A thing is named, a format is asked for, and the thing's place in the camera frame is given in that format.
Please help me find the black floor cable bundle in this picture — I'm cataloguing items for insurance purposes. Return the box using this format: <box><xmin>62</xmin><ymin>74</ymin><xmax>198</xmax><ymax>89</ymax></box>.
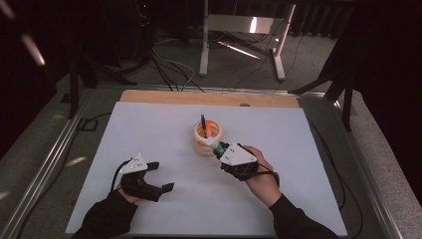
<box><xmin>148</xmin><ymin>53</ymin><xmax>205</xmax><ymax>94</ymax></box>

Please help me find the long black cable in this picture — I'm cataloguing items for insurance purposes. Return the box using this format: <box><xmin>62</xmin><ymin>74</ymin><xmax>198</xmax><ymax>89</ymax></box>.
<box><xmin>307</xmin><ymin>118</ymin><xmax>364</xmax><ymax>239</ymax></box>

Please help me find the dark curtain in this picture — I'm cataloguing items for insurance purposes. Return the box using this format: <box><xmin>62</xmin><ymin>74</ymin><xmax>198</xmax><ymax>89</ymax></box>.
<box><xmin>351</xmin><ymin>0</ymin><xmax>422</xmax><ymax>200</ymax></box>
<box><xmin>0</xmin><ymin>0</ymin><xmax>68</xmax><ymax>158</ymax></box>

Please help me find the black cable with clamp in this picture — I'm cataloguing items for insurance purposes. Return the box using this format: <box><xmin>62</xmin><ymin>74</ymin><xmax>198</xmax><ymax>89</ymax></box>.
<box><xmin>76</xmin><ymin>113</ymin><xmax>112</xmax><ymax>132</ymax></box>

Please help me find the teal capped marker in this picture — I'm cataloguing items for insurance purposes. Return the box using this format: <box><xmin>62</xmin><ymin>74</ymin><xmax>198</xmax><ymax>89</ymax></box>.
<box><xmin>204</xmin><ymin>136</ymin><xmax>230</xmax><ymax>159</ymax></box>

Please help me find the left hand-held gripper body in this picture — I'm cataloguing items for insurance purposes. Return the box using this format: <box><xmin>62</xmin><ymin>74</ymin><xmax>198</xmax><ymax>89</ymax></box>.
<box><xmin>118</xmin><ymin>152</ymin><xmax>164</xmax><ymax>203</ymax></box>

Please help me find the aluminium rail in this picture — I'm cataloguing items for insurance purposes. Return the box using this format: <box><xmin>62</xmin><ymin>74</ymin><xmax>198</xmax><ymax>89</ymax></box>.
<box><xmin>298</xmin><ymin>93</ymin><xmax>404</xmax><ymax>239</ymax></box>
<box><xmin>0</xmin><ymin>89</ymin><xmax>98</xmax><ymax>239</ymax></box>

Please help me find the person's left hand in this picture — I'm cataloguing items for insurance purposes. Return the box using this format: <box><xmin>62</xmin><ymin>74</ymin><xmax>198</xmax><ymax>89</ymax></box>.
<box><xmin>117</xmin><ymin>186</ymin><xmax>142</xmax><ymax>205</ymax></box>

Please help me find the person's right hand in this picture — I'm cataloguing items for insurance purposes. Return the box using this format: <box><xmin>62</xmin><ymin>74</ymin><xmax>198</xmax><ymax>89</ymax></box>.
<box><xmin>243</xmin><ymin>144</ymin><xmax>283</xmax><ymax>209</ymax></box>

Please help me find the black tripod stand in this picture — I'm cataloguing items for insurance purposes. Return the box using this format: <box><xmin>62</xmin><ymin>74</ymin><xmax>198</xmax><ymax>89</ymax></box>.
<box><xmin>288</xmin><ymin>49</ymin><xmax>354</xmax><ymax>132</ymax></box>
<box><xmin>68</xmin><ymin>49</ymin><xmax>137</xmax><ymax>120</ymax></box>

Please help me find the white metal stand frame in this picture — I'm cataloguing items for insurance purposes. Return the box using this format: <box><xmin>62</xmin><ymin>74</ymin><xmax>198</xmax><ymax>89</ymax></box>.
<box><xmin>198</xmin><ymin>0</ymin><xmax>297</xmax><ymax>82</ymax></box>

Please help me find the black device with red light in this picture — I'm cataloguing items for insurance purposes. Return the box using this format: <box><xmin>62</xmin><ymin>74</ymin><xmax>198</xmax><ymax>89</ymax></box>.
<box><xmin>132</xmin><ymin>0</ymin><xmax>157</xmax><ymax>31</ymax></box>

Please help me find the right hand-held gripper cable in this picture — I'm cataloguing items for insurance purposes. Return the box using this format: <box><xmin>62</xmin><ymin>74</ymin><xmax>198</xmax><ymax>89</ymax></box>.
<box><xmin>243</xmin><ymin>167</ymin><xmax>281</xmax><ymax>187</ymax></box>

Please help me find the left hand-held gripper cable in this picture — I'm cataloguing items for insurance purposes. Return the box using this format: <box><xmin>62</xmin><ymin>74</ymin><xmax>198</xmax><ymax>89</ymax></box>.
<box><xmin>109</xmin><ymin>158</ymin><xmax>132</xmax><ymax>195</ymax></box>

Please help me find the cream ribbed pen holder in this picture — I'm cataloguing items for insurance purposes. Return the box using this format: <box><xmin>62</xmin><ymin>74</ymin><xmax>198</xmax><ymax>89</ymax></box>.
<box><xmin>192</xmin><ymin>119</ymin><xmax>224</xmax><ymax>157</ymax></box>

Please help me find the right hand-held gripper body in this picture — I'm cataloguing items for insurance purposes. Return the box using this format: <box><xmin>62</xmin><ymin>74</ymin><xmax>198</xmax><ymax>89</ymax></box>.
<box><xmin>219</xmin><ymin>142</ymin><xmax>260</xmax><ymax>182</ymax></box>

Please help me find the hand-held gripper cable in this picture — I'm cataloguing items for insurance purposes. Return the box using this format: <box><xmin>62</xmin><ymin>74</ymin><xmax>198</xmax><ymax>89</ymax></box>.
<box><xmin>109</xmin><ymin>158</ymin><xmax>132</xmax><ymax>195</ymax></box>
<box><xmin>243</xmin><ymin>167</ymin><xmax>281</xmax><ymax>187</ymax></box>

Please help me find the grey floor cable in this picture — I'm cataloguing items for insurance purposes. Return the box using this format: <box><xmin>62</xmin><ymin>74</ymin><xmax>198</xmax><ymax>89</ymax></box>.
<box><xmin>151</xmin><ymin>38</ymin><xmax>197</xmax><ymax>93</ymax></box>

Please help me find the pale grey table mat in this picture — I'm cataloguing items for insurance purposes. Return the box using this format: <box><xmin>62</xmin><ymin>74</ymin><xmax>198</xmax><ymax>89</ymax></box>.
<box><xmin>65</xmin><ymin>101</ymin><xmax>348</xmax><ymax>237</ymax></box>

